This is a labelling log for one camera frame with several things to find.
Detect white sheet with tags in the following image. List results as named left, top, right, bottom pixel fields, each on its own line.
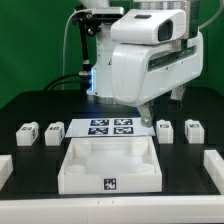
left=66, top=117, right=155, bottom=137

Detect black camera on stand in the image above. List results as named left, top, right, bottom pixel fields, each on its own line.
left=74, top=7, right=124, bottom=22

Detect white obstacle block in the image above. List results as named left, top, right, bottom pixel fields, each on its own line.
left=0, top=155, right=13, bottom=190
left=203, top=150, right=224, bottom=195

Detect black camera stand pole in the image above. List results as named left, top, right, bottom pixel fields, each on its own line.
left=79, top=22, right=91, bottom=92

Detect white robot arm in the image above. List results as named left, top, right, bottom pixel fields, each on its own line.
left=80, top=0, right=203, bottom=127

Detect white right obstacle block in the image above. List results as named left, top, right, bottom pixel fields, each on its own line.
left=203, top=150, right=224, bottom=195

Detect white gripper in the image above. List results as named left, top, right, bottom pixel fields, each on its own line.
left=112, top=33, right=203, bottom=128

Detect white cable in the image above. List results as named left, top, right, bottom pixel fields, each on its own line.
left=61, top=9, right=88, bottom=91

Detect white front rail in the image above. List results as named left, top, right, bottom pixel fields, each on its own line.
left=0, top=195, right=224, bottom=224

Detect black cables at base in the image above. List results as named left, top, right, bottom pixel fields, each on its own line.
left=43, top=73, right=92, bottom=92

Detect white left obstacle block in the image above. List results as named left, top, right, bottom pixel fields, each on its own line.
left=0, top=155, right=13, bottom=190

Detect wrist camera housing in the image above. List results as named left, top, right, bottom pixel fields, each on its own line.
left=111, top=9, right=186, bottom=45

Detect white square tabletop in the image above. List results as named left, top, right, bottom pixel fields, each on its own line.
left=58, top=136, right=162, bottom=194

